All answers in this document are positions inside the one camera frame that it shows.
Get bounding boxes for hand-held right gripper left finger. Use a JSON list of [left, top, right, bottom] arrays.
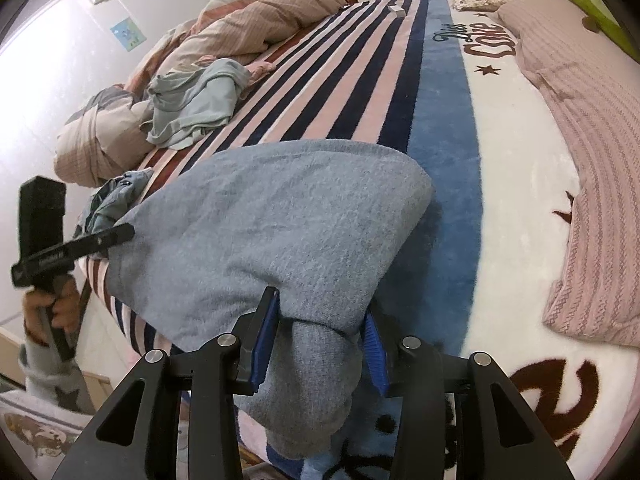
[[52, 286, 281, 480]]

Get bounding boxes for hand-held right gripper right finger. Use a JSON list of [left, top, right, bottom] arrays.
[[361, 310, 576, 480]]

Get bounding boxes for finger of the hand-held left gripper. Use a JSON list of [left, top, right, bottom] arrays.
[[72, 223, 136, 265]]

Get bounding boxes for grey-blue pants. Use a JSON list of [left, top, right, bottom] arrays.
[[105, 140, 435, 461]]

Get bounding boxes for person's left forearm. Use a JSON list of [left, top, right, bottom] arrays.
[[17, 337, 96, 413]]

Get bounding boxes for person's left hand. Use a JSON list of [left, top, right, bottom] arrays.
[[22, 280, 82, 348]]

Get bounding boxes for crumpled blue garment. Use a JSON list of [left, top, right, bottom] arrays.
[[75, 169, 155, 241]]

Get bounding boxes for light green garment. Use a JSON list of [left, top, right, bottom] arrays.
[[145, 58, 253, 150]]

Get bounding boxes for cartoon printed cloth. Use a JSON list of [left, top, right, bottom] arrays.
[[0, 392, 93, 467]]

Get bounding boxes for striped plush blanket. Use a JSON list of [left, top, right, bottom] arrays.
[[75, 0, 640, 480]]

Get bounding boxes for pink cloth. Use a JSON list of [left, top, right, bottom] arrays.
[[245, 61, 277, 83]]

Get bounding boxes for pink grey checked duvet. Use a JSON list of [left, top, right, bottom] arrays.
[[54, 0, 351, 188]]

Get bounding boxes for pink knit blanket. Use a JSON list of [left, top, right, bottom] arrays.
[[495, 0, 640, 348]]

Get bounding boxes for light blue wall poster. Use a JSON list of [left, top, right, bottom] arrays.
[[111, 17, 146, 51]]

